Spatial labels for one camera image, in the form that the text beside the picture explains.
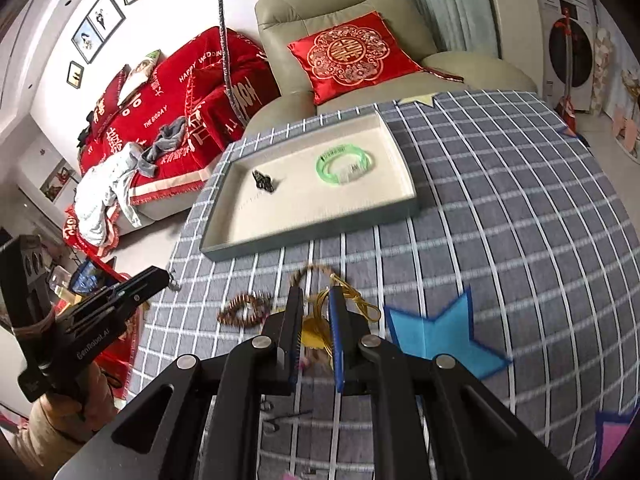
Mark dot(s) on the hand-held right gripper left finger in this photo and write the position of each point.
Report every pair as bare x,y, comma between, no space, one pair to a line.
296,320

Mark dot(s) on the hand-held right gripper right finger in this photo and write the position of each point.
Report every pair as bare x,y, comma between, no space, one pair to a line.
337,330

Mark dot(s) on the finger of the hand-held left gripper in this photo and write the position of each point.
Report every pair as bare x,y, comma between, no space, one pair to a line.
115,310
145,280

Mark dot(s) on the silver rhinestone hair clip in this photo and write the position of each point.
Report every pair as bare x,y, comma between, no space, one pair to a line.
282,416

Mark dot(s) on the grey jewelry tray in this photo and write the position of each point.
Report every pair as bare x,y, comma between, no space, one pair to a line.
300,205

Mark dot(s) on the person's left forearm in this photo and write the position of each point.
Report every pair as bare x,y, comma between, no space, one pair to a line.
40,442

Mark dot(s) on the person's left hand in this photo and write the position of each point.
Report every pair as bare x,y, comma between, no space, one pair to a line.
100,392

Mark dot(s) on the red gift box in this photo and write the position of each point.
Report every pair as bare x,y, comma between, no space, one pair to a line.
117,360

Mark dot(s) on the white sofa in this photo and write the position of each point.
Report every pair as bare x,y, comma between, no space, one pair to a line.
150,212

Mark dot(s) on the light grey garment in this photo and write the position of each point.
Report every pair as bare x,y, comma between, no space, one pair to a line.
107,195

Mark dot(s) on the blue felt star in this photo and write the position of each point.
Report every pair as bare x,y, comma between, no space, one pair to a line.
440,340

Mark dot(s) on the dark grey garment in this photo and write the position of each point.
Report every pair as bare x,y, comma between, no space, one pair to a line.
165,142

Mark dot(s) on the black hair claw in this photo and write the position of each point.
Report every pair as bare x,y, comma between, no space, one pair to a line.
264,181

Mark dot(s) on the green translucent bangle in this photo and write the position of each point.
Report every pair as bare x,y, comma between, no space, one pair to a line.
320,167

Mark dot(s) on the red embroidered pillow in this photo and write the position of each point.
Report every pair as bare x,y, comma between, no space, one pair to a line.
107,97

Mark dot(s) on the red printed blanket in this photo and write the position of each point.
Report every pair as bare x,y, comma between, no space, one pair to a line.
165,90

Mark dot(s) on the grey checked tablecloth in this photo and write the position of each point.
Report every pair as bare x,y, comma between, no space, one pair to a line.
500,210

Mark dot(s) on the printed photo pillow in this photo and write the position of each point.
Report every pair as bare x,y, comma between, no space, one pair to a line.
144,70

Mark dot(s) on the yellow felt star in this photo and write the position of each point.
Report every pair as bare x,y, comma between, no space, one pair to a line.
417,100

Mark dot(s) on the red embroidered cushion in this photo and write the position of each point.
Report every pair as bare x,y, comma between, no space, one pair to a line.
350,55

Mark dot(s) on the gooseneck phone holder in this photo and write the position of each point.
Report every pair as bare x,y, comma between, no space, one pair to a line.
222,20

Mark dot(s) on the pink felt patch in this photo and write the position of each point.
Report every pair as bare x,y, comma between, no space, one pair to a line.
615,440

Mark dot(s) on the beige leather armchair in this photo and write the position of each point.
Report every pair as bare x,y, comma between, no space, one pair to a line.
325,5

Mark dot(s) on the pale blue curtain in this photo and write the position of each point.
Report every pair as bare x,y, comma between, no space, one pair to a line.
450,0

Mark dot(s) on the white washing machine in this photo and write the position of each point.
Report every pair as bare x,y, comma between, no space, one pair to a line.
575,55

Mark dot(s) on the pink flower decoration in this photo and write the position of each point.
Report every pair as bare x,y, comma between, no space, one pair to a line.
602,70

